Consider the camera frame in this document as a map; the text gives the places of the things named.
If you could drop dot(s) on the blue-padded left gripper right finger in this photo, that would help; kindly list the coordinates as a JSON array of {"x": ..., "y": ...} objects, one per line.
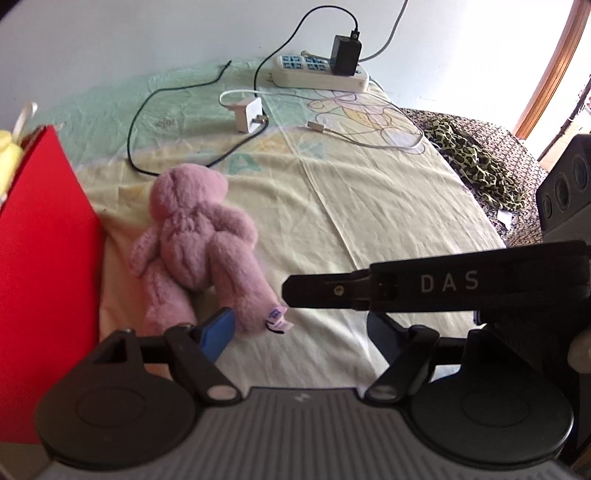
[{"x": 408, "y": 352}]

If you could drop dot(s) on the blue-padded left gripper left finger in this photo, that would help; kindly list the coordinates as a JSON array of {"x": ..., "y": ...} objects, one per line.
[{"x": 194, "y": 349}]

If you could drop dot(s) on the pink plush teddy bear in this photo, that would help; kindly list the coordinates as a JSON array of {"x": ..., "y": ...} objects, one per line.
[{"x": 197, "y": 242}]

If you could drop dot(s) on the yellow tiger plush toy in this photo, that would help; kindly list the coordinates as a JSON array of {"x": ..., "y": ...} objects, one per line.
[{"x": 11, "y": 151}]

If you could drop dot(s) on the dark patterned blanket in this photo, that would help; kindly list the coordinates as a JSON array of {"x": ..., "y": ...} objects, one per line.
[{"x": 515, "y": 228}]

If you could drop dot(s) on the green leopard print cloth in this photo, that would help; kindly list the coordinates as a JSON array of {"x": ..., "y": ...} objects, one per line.
[{"x": 488, "y": 176}]

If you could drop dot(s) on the red cardboard box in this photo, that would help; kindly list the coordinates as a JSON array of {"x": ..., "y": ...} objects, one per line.
[{"x": 52, "y": 244}]

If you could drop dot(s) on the pastel cartoon bed sheet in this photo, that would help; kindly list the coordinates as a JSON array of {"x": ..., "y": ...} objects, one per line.
[{"x": 333, "y": 183}]

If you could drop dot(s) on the white usb charger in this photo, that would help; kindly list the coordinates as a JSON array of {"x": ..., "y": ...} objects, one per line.
[{"x": 248, "y": 114}]

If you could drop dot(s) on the white power strip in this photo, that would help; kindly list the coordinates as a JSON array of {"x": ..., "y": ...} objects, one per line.
[{"x": 305, "y": 72}]

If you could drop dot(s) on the black power adapter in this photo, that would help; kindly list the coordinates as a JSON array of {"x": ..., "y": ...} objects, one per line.
[{"x": 346, "y": 51}]

